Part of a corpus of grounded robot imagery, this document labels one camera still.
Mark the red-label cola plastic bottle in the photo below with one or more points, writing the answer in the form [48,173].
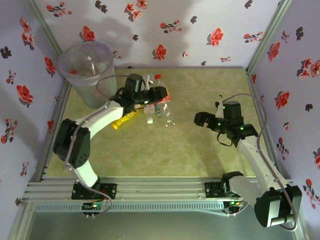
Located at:
[158,80]

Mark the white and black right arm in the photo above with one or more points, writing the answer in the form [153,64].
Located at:
[252,155]

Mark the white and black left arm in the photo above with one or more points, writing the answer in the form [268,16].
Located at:
[100,120]

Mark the translucent plastic bin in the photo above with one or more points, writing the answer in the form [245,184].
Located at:
[82,92]

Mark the small white-label plastic bottle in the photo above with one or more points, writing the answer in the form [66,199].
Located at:
[150,109]

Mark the large clear plastic bottle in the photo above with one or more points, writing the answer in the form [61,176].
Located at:
[166,113]

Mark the white bottle cap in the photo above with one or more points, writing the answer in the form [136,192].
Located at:
[150,120]

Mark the yellow tube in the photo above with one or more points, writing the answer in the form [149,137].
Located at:
[120,123]

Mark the perforated metal strip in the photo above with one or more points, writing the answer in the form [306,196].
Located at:
[160,207]

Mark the aluminium side rail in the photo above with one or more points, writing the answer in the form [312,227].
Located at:
[53,130]
[268,145]

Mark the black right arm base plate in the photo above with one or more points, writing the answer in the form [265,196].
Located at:
[212,190]

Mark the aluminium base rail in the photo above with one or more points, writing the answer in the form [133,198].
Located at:
[160,190]

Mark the aluminium frame post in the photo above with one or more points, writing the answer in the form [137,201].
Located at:
[270,32]

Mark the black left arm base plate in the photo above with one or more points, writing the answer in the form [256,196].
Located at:
[110,190]

